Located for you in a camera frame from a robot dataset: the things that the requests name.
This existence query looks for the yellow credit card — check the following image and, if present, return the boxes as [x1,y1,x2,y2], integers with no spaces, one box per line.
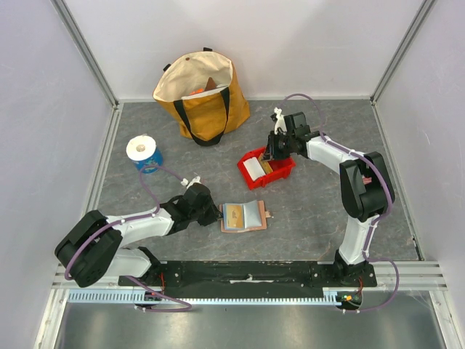
[223,204,245,230]

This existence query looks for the tan leather card holder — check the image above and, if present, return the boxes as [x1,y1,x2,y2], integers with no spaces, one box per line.
[219,200,273,233]

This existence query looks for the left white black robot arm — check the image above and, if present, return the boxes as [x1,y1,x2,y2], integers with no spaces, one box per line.
[54,182,222,288]

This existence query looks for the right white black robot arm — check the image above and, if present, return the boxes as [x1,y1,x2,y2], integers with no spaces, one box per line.
[264,108,395,286]

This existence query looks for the brown card in bin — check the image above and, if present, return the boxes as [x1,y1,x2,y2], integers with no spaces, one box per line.
[262,161,273,175]

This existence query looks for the white card stack in bin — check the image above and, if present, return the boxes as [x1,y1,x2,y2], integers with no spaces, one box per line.
[243,157,266,181]

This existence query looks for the red plastic bin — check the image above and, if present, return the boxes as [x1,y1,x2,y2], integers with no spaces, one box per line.
[237,147,296,190]

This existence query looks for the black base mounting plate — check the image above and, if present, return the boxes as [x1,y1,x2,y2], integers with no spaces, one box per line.
[139,261,377,299]

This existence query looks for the yellow canvas tote bag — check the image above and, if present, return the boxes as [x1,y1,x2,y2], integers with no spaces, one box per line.
[153,47,251,147]

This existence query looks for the orange item inside bag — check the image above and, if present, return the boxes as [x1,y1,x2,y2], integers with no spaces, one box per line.
[189,88,205,96]

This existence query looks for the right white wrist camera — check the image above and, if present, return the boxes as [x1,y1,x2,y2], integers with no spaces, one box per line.
[271,108,287,135]

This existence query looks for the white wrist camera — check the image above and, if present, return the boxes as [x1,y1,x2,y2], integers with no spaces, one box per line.
[180,176,201,188]
[271,108,287,135]

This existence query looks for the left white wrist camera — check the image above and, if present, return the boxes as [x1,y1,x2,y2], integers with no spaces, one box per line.
[180,176,201,188]

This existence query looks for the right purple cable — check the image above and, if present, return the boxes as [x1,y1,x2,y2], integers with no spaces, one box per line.
[278,93,400,314]

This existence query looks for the purple cable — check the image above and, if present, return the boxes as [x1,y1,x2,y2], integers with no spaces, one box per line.
[63,165,193,313]
[278,93,400,314]

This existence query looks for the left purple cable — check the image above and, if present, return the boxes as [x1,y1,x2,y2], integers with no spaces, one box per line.
[63,165,193,313]

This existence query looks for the slotted cable duct rail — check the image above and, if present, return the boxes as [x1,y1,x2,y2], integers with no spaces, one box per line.
[67,288,344,305]

